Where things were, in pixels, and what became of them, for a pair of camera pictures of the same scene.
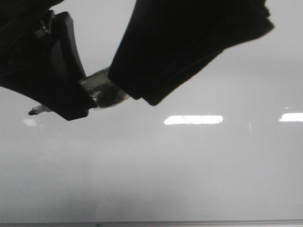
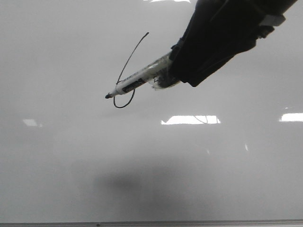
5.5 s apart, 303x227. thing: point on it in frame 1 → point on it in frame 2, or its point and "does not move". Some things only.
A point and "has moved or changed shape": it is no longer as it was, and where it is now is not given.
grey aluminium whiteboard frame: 155,223 does not move
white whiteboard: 228,145 does not move
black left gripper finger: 164,42 → 220,30
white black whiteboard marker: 103,91 has moved or changed shape
